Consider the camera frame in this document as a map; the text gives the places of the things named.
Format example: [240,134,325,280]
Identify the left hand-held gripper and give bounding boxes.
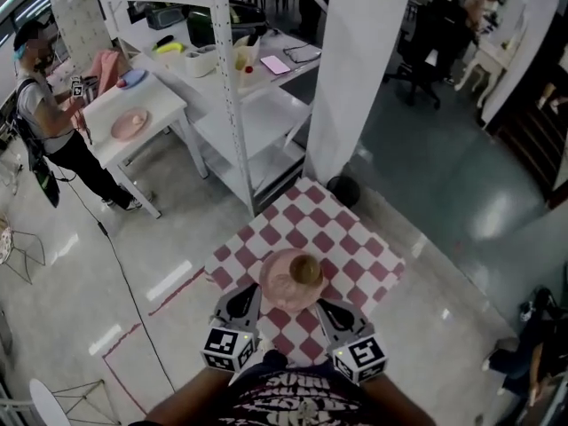
[200,282,264,375]

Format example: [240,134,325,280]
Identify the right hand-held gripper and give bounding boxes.
[314,298,388,385]

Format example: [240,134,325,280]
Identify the pink plate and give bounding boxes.
[110,107,150,140]
[259,248,332,313]

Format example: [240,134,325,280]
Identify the small brown bowl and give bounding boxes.
[288,255,323,286]

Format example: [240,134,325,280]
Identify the small light blue piece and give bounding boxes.
[117,68,147,91]

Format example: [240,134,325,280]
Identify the person's right forearm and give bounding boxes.
[359,377,438,426]

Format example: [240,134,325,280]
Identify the person's left forearm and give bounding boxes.
[144,366,236,426]

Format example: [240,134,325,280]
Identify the person's white shoe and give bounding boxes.
[257,331,279,353]

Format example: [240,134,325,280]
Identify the person's dark trousers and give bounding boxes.
[248,348,338,372]

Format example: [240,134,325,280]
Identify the person's dark printed shirt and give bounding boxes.
[128,361,369,426]

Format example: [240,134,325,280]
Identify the red white checkered tablecloth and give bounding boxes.
[203,177,407,366]

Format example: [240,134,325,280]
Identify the black round bin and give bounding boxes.
[327,175,361,208]

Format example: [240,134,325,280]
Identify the white metal shelf rack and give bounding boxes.
[99,0,334,219]

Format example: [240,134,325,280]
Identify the white round side table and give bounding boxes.
[28,378,121,426]

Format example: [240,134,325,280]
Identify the white square table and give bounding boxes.
[82,67,209,220]

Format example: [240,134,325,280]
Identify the white pillar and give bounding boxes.
[304,0,416,185]

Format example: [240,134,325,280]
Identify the pink tablet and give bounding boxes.
[260,54,292,75]

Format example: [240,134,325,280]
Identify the black glasses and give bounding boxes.
[282,44,321,64]

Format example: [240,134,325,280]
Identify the dark wooden staircase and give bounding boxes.
[485,75,568,208]

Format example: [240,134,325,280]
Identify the pink cloth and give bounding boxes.
[91,49,132,99]

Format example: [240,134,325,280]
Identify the dark green bag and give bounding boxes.
[185,9,219,48]

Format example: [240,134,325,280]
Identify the black bag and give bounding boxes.
[228,1,268,39]

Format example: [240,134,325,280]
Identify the grey radio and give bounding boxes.
[145,4,187,31]

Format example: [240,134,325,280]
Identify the white desk with curved legs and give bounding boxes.
[454,37,525,110]

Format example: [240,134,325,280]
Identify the black office chair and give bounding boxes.
[383,0,474,110]

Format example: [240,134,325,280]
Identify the white pegboard panel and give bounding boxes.
[57,0,112,68]

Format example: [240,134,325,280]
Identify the black power cable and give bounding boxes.
[57,166,178,394]

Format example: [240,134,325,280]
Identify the black device with cables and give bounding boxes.
[518,286,560,327]

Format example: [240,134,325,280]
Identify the wire chair with patterned seat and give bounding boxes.
[0,213,47,286]

